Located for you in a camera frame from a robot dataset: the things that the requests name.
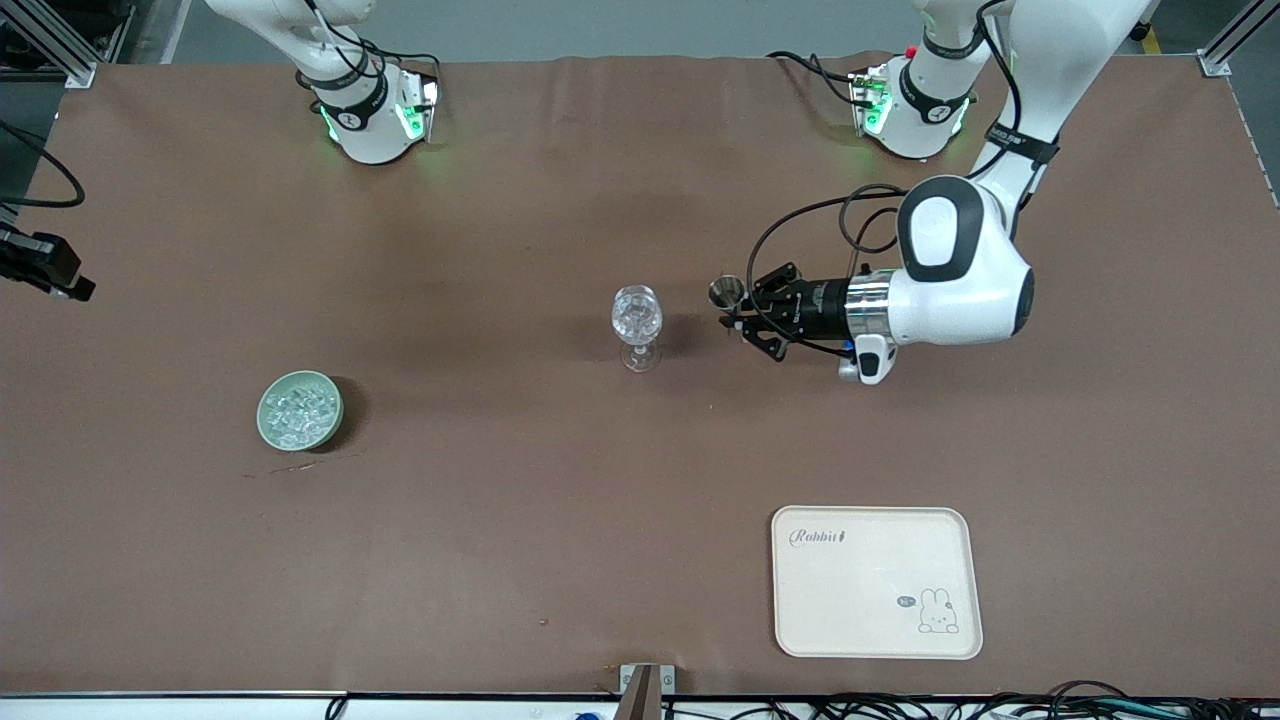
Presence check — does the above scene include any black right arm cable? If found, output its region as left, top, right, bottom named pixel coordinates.
left=0, top=120, right=87, bottom=211

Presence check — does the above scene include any black base power cable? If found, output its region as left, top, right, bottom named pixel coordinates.
left=768, top=50, right=871, bottom=107
left=355, top=40, right=443, bottom=81

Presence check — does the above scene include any grey metal mount bracket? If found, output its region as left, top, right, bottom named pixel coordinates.
left=620, top=663, right=677, bottom=697

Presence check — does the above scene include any white table edge rail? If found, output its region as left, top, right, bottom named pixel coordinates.
left=0, top=692, right=1280, bottom=720

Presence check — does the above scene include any brown camera mount pole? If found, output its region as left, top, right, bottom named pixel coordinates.
left=622, top=667, right=661, bottom=720

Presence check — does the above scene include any brown table cover sheet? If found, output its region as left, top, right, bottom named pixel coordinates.
left=0, top=52, right=1280, bottom=698

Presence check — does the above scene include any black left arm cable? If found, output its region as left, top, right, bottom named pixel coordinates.
left=745, top=183, right=906, bottom=301

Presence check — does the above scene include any aluminium frame post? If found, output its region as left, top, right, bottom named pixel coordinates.
left=1200, top=0, right=1280, bottom=78
left=0, top=0, right=136, bottom=89

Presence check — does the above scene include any black cable bundle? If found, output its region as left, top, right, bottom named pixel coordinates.
left=660, top=680, right=1280, bottom=720

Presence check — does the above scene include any clear crystal wine glass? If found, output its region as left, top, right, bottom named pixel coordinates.
left=611, top=285, right=664, bottom=374

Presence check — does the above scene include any cream rabbit print tray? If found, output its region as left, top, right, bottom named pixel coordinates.
left=771, top=505, right=984, bottom=661

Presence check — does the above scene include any pale green ceramic bowl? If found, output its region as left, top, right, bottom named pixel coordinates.
left=256, top=370, right=345, bottom=453

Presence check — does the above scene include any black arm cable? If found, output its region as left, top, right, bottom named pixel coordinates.
left=0, top=120, right=87, bottom=211
left=745, top=183, right=906, bottom=301

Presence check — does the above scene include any clear ice cube pile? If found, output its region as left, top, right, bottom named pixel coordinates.
left=265, top=385, right=336, bottom=447

